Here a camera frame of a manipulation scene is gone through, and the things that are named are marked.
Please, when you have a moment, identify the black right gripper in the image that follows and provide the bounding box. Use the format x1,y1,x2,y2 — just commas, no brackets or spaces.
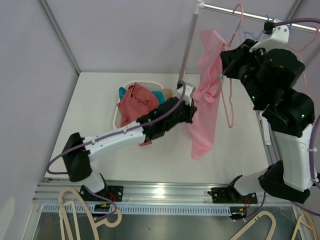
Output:
220,39,270,108

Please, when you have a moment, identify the light pink t-shirt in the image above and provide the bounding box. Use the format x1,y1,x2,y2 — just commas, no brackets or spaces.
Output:
187,29,226,160

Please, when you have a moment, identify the beige t-shirt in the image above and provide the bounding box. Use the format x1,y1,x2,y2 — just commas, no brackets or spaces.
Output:
161,88,174,101

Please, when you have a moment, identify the teal t-shirt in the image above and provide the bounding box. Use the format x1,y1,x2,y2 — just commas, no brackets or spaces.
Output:
118,87,166,105

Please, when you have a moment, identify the coral red t-shirt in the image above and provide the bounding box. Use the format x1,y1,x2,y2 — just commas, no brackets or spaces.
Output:
116,82,160,147

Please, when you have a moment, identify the pink wire hanger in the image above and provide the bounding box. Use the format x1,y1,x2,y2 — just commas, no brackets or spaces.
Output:
221,3,244,129

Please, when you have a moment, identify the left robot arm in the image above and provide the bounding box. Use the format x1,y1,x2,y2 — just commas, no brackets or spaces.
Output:
62,97,197,201

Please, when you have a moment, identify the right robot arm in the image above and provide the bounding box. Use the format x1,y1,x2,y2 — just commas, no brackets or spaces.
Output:
219,39,318,204

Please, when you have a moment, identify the beige wooden hanger left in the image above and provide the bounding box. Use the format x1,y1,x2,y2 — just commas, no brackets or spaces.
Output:
57,187,123,240

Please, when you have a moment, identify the beige wooden hanger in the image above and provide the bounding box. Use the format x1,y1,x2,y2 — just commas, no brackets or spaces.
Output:
230,210,277,240
57,187,123,240
291,207,318,240

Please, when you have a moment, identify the beige wooden hanger middle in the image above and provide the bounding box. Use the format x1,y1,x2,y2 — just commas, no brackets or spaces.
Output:
230,210,277,240

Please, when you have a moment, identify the beige wooden hanger right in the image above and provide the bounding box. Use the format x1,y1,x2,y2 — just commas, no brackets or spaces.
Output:
291,207,318,240

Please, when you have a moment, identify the white perforated plastic basket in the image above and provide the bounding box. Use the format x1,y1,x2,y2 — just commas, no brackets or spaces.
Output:
113,80,163,130

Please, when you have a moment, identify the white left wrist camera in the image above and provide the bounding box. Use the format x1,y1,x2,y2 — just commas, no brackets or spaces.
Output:
173,80,196,106

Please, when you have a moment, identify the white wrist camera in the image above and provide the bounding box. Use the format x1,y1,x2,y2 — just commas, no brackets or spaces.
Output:
173,80,196,106
249,19,290,53

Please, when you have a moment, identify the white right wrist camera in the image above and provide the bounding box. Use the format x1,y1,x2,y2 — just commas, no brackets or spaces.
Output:
249,19,290,53

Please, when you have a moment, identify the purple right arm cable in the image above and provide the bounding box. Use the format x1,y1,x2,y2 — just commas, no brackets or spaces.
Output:
232,17,320,222

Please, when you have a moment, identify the grey clothes rack frame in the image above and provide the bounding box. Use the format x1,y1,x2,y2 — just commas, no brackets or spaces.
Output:
177,0,320,161

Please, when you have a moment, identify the aluminium mounting rail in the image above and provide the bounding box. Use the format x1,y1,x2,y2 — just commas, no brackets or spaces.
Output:
32,179,305,207

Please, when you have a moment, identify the white slotted cable duct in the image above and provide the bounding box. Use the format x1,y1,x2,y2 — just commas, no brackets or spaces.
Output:
42,202,232,217

